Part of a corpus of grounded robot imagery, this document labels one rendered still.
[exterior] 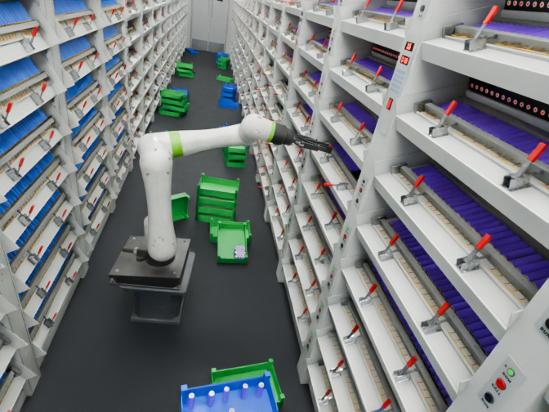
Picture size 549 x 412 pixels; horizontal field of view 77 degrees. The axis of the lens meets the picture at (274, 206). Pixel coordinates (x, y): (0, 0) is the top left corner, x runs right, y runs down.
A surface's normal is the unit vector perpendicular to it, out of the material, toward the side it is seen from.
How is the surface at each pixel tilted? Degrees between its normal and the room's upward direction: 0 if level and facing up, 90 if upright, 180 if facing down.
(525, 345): 90
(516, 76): 110
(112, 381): 0
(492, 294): 20
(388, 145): 90
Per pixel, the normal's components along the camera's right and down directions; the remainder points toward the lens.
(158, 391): 0.17, -0.85
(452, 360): -0.18, -0.82
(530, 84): -0.97, 0.23
